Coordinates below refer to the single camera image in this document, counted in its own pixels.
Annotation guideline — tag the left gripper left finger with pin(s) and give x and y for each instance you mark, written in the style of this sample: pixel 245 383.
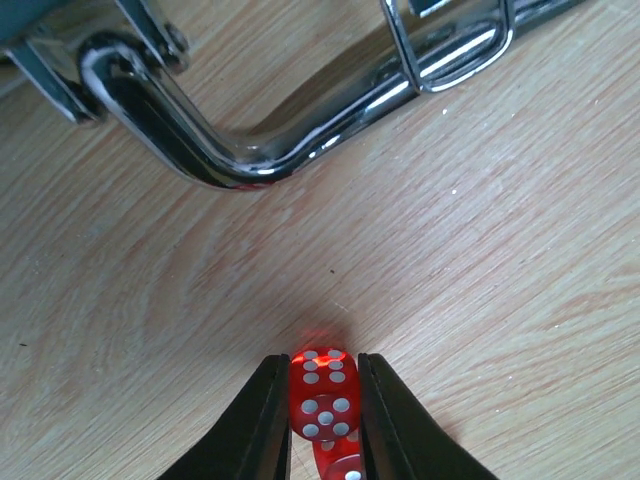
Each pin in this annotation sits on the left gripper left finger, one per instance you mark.
pixel 252 438

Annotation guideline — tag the red die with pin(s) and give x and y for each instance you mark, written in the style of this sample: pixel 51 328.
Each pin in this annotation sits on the red die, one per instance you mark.
pixel 324 394
pixel 339 459

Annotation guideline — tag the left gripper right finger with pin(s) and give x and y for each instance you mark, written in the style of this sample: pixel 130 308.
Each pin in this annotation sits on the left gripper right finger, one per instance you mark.
pixel 399 439

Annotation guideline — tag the aluminium poker case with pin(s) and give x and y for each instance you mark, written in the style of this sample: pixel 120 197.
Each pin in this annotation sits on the aluminium poker case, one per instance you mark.
pixel 272 90

